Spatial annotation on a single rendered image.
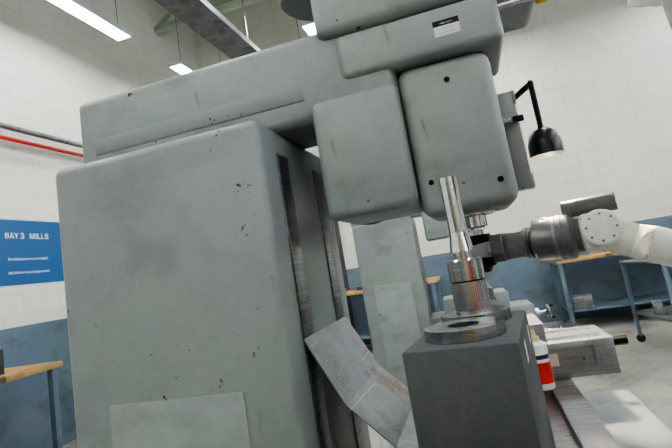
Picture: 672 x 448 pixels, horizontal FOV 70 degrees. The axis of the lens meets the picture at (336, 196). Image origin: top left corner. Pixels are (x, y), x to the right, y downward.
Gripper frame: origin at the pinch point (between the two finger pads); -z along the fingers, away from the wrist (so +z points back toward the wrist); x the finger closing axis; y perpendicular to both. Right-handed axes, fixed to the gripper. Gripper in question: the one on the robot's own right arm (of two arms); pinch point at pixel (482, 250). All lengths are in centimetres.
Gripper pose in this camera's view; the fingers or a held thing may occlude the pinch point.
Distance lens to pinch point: 107.3
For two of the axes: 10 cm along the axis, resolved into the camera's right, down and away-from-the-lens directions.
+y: 1.6, 9.8, -1.5
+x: -5.1, -0.4, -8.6
